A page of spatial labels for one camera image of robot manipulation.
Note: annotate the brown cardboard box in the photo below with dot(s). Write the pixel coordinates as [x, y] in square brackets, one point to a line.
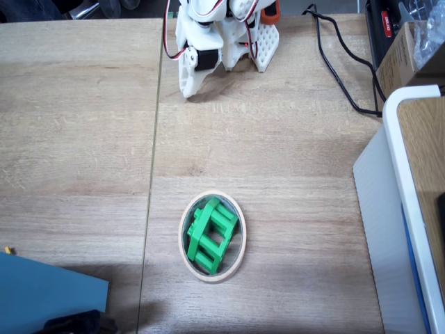
[393, 69]

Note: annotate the black power strip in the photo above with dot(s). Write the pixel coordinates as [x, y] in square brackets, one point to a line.
[377, 35]

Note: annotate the white ribbed container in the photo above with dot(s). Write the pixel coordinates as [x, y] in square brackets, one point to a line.
[382, 243]

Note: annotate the person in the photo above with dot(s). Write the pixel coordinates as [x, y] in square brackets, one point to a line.
[31, 8]

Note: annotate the green connector block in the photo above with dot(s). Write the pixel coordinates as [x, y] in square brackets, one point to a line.
[172, 14]

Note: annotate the clear plastic bag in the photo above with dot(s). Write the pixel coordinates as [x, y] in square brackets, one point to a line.
[427, 41]

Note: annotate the blue grey panel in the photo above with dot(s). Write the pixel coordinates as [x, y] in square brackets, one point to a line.
[41, 295]

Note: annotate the beige masking tape roll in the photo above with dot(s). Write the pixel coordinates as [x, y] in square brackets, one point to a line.
[212, 279]

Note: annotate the black mesh office chair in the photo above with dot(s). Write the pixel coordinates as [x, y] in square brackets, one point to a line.
[85, 10]

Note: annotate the orange and black table clamp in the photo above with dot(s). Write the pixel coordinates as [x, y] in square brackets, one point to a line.
[271, 17]

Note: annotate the small yellow piece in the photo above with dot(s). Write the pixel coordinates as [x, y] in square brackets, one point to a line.
[9, 250]

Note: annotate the green hexagonal printed component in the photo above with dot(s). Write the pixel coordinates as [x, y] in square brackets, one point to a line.
[201, 229]

